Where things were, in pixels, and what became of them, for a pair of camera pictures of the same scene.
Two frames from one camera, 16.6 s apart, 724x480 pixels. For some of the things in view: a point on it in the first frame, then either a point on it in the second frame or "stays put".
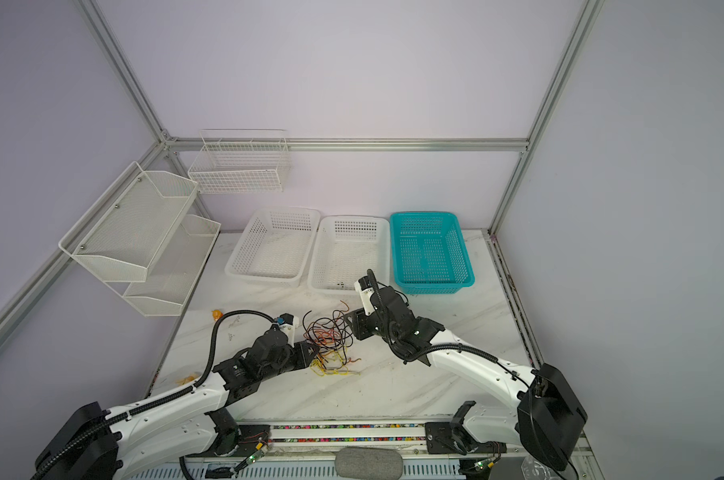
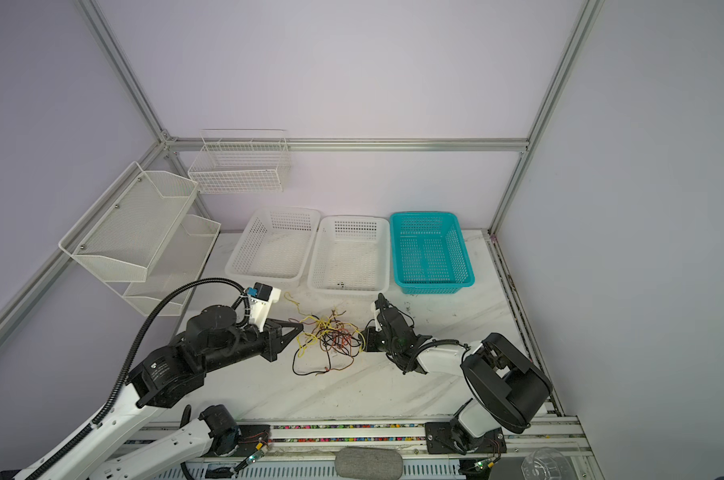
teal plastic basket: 429,253 stays put
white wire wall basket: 241,161 stays put
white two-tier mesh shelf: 145,239 stays put
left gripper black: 303,358 → 274,343
